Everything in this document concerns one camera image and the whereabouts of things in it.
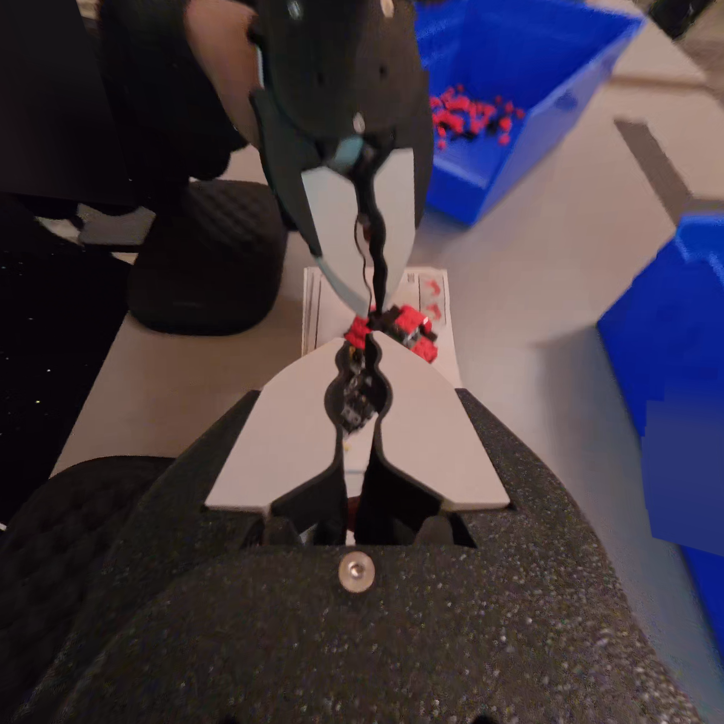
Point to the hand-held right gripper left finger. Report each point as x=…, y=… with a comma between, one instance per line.
x=283, y=452

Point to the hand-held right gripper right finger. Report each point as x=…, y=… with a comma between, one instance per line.
x=441, y=452

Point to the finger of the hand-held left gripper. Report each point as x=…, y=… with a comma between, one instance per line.
x=399, y=215
x=333, y=226

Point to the red and black lego car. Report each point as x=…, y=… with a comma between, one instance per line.
x=410, y=328

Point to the person's left forearm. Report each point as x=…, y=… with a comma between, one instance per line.
x=147, y=85

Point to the lego instruction booklet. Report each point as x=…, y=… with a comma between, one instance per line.
x=322, y=305

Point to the pile of red lego pieces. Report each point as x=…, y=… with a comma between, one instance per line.
x=475, y=116

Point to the person's left hand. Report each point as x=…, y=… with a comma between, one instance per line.
x=220, y=56

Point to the black dimpled cushion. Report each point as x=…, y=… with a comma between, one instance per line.
x=209, y=266
x=56, y=565

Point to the blue divided plastic bin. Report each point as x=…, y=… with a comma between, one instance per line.
x=650, y=350

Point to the grey tape strip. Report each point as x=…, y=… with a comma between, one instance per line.
x=656, y=169

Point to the person's black sweater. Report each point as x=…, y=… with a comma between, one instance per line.
x=45, y=339

